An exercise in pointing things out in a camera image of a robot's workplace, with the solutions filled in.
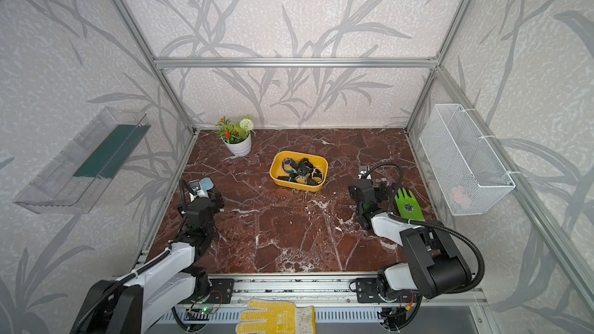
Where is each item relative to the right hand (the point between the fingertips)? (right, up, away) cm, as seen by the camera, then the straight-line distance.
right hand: (370, 181), depth 92 cm
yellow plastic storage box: (-39, +4, +11) cm, 41 cm away
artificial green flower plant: (-57, +20, +7) cm, 61 cm away
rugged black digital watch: (-27, +5, +10) cm, 29 cm away
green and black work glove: (+15, -10, -1) cm, 18 cm away
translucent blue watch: (-35, +7, +13) cm, 38 cm away
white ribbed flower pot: (-57, +13, +15) cm, 60 cm away
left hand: (-65, -4, -6) cm, 65 cm away
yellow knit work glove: (-33, -38, -22) cm, 55 cm away
